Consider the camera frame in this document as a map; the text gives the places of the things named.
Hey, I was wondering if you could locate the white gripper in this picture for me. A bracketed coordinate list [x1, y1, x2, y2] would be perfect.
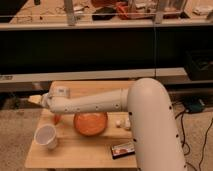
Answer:
[28, 87, 70, 108]

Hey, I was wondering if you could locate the orange pepper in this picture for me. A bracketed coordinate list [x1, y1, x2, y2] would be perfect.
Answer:
[53, 115, 62, 125]

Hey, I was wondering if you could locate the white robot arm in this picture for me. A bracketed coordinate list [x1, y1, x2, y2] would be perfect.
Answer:
[25, 78, 187, 171]

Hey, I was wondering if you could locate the white ceramic cup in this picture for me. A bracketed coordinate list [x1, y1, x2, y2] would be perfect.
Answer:
[34, 124, 58, 150]

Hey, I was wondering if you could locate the orange bowl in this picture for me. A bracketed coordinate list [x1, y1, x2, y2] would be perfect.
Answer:
[73, 112, 108, 136]

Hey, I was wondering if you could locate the wooden table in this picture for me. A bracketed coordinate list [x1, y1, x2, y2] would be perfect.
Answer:
[25, 81, 136, 170]

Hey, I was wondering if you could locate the small white garlic toy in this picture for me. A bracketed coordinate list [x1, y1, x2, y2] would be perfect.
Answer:
[115, 118, 131, 131]

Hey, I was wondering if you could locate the black red small box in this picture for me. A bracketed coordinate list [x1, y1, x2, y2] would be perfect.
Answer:
[110, 142, 135, 159]

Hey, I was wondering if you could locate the black power adapter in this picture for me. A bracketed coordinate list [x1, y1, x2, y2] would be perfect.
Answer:
[183, 99, 205, 114]

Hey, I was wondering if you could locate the black bin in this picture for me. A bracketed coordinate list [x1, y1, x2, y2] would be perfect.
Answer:
[184, 50, 213, 81]

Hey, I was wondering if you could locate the metal shelf frame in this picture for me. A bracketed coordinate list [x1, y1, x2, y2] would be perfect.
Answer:
[0, 0, 213, 92]

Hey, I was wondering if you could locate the black cable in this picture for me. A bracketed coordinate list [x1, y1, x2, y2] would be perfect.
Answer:
[174, 107, 213, 171]

